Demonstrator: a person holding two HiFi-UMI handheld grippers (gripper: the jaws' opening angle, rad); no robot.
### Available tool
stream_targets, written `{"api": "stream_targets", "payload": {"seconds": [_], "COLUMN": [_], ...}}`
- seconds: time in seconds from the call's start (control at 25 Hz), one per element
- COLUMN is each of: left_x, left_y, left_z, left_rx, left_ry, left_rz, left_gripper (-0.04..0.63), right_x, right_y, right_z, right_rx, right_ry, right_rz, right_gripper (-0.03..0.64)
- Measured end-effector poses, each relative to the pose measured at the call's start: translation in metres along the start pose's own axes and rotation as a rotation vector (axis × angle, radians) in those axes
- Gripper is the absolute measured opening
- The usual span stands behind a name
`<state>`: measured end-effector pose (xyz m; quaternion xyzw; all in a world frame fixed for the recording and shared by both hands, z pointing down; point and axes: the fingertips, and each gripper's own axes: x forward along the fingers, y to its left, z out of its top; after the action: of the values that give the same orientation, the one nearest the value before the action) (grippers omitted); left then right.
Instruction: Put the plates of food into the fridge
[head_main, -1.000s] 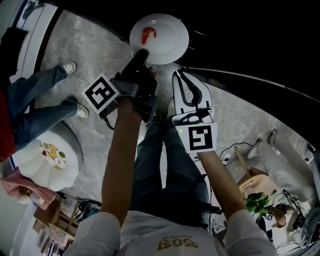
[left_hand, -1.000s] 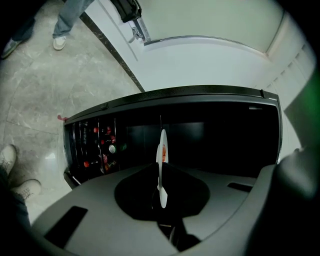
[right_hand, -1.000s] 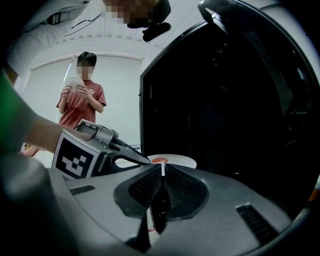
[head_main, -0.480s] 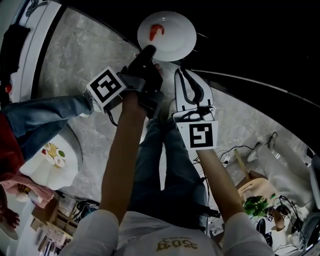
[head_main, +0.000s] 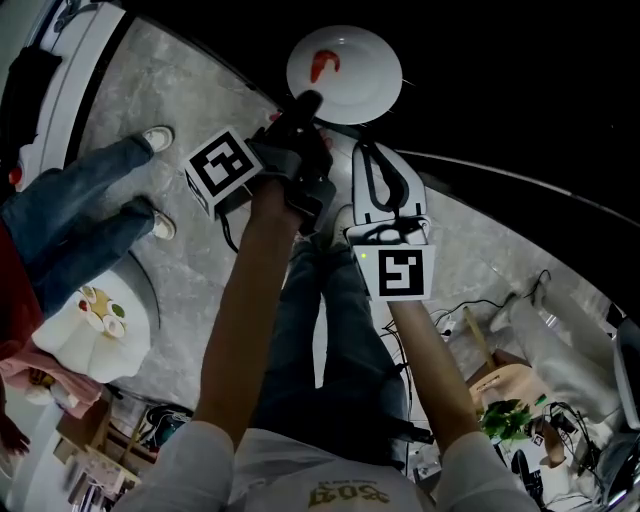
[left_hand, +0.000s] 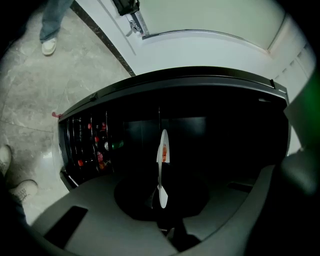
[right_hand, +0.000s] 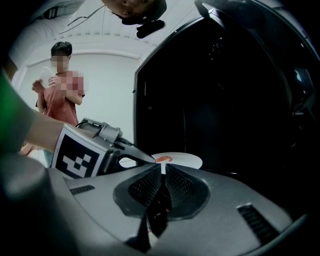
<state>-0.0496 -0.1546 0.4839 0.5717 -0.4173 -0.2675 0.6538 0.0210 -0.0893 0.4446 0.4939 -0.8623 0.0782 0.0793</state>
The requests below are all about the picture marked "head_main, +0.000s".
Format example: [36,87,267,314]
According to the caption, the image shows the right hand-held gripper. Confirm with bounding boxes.
[342,141,437,303]

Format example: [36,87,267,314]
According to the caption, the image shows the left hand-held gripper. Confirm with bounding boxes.
[182,89,337,236]

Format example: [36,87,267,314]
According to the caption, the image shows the white plate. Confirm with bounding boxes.
[285,24,404,126]

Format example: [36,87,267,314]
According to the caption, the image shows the person's right forearm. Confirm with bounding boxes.
[387,298,484,451]

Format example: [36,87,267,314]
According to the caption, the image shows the person's left forearm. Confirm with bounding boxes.
[192,177,304,441]

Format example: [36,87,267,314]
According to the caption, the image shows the person's right shoe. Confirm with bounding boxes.
[329,203,357,251]

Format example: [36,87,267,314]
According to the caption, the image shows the person's blue jeans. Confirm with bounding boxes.
[249,239,416,471]

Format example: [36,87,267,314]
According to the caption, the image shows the round wooden side table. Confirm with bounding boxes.
[464,349,569,469]

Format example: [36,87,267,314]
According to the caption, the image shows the green artificial plant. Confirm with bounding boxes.
[478,398,535,444]

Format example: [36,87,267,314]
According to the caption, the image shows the black backpack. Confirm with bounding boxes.
[0,44,64,166]

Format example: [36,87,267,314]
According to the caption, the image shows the yellow tray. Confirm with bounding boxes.
[77,285,129,339]

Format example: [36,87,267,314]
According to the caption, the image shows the person's white shirt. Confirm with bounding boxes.
[112,419,541,512]

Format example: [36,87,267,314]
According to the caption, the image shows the white round pouf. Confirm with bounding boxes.
[30,272,152,385]

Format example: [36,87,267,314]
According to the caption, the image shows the pink blanket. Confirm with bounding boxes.
[0,344,104,421]

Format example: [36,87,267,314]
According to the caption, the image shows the brown cardboard box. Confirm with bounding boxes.
[54,399,114,451]

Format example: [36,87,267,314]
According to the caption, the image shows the grey strap bundle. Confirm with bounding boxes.
[52,0,109,31]

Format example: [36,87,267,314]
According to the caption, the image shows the black cable tangle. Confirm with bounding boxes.
[529,399,609,476]

